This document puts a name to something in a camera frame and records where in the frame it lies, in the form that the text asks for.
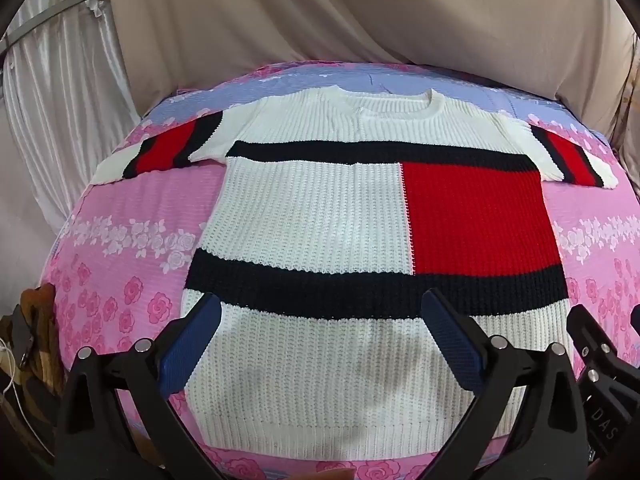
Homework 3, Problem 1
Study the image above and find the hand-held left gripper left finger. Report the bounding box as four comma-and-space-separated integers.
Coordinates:
57, 292, 223, 480

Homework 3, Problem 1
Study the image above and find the pink floral blanket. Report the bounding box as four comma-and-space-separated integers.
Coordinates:
42, 57, 640, 480

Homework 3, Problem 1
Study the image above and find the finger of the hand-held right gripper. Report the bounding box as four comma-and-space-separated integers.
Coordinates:
566, 304, 630, 386

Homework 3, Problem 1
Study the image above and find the white cable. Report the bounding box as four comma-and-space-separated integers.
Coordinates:
0, 337, 22, 398

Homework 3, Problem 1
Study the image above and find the white red black knit sweater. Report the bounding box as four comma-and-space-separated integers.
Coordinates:
90, 87, 621, 462

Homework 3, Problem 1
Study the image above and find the brown cloth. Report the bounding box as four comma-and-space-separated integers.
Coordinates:
15, 282, 66, 396

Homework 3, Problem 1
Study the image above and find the white satin curtain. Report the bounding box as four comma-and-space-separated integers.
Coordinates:
0, 0, 146, 241

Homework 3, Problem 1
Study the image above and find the grey metal pole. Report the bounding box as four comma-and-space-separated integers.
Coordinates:
0, 0, 108, 53

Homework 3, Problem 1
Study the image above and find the beige backdrop cloth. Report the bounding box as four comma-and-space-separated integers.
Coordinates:
105, 0, 640, 161

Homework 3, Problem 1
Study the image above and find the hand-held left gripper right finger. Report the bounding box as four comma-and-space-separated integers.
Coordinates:
421, 287, 593, 480

